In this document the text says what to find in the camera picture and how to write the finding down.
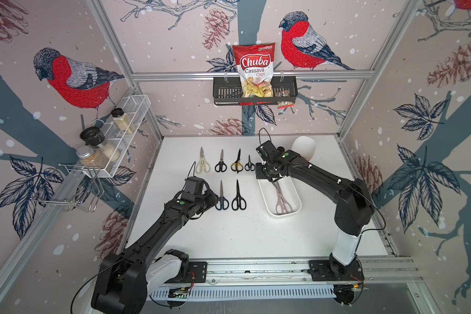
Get red cassava chips bag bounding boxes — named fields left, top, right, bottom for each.
left=232, top=43, right=275, bottom=98

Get white utensil cup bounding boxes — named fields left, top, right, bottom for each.
left=291, top=136, right=316, bottom=161

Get cream kitchen shears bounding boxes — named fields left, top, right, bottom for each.
left=195, top=147, right=211, bottom=174

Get spice jar with silver lid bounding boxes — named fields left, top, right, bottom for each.
left=76, top=146, right=108, bottom=169

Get black wire wall basket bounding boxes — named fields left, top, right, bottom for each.
left=213, top=77, right=298, bottom=106

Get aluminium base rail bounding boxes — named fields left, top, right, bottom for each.
left=93, top=256, right=421, bottom=289

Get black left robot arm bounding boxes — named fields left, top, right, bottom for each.
left=91, top=176, right=218, bottom=313

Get horizontal aluminium crossbar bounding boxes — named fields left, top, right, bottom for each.
left=132, top=69, right=375, bottom=82

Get pink kitchen shears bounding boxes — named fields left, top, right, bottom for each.
left=272, top=182, right=293, bottom=215

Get dark blue handled scissors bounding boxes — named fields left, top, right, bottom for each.
left=215, top=181, right=229, bottom=211

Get aluminium corner frame post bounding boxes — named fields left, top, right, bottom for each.
left=85, top=0, right=165, bottom=141

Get small black scissors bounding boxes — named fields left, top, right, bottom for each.
left=244, top=155, right=256, bottom=171

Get long matte black scissors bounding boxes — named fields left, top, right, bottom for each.
left=231, top=180, right=247, bottom=211

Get black funnel lid jar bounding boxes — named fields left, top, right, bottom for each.
left=80, top=126, right=120, bottom=162

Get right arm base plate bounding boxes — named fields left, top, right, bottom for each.
left=307, top=259, right=365, bottom=282

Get white plastic storage box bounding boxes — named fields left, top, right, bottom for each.
left=257, top=177, right=302, bottom=218

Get small snack packet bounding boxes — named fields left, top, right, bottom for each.
left=277, top=90, right=294, bottom=110

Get spice jar with black lid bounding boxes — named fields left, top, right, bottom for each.
left=111, top=108, right=136, bottom=135

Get large black scissors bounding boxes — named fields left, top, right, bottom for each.
left=215, top=149, right=228, bottom=173

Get white wire spice shelf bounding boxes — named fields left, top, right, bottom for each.
left=66, top=95, right=150, bottom=179

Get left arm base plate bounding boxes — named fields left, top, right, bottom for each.
left=172, top=261, right=208, bottom=283

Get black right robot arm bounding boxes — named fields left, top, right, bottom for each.
left=256, top=140, right=375, bottom=279

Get yellow black scissors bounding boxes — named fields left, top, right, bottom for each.
left=230, top=149, right=244, bottom=173

